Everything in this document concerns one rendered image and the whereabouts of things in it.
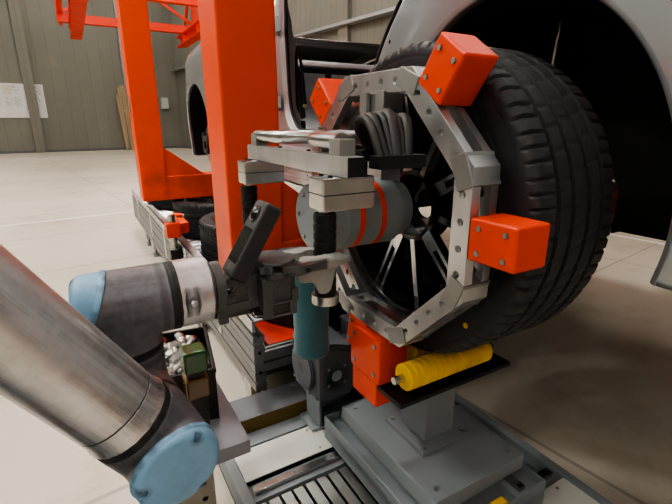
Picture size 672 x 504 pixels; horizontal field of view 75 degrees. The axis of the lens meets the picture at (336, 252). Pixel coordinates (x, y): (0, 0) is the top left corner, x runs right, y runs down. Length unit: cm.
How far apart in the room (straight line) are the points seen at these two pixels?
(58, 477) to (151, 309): 117
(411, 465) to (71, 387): 90
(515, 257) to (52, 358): 56
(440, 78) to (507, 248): 29
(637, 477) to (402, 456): 79
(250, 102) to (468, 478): 108
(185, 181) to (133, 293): 264
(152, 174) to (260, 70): 198
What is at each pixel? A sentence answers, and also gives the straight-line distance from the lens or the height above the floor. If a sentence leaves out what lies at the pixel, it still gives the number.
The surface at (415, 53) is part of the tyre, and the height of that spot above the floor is 116.
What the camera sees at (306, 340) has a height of 53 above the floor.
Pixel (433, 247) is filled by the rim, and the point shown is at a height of 77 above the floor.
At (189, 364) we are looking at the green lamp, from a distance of 78.
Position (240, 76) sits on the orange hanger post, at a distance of 124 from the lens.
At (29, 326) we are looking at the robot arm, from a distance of 42.
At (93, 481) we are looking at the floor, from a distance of 164.
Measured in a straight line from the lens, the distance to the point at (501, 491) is 130.
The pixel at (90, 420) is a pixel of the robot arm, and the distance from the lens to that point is 46.
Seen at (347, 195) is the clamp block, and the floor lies 92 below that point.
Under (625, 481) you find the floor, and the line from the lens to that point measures 170.
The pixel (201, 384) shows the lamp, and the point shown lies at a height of 60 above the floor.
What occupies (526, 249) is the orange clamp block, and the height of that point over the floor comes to 85.
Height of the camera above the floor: 103
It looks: 17 degrees down
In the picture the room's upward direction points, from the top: straight up
